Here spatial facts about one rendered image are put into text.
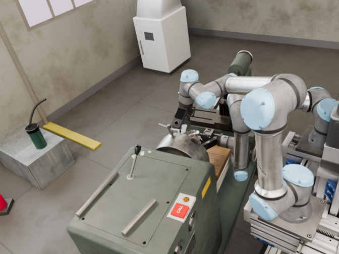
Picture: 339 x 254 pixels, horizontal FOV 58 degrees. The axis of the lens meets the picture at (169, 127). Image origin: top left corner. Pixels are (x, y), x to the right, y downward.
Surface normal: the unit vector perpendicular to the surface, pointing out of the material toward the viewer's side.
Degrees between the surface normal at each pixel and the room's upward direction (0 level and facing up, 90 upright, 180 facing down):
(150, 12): 71
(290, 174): 8
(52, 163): 90
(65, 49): 90
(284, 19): 90
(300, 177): 8
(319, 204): 0
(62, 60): 90
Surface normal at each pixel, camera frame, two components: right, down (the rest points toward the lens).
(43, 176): 0.80, 0.25
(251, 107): -0.86, 0.30
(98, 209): -0.14, -0.79
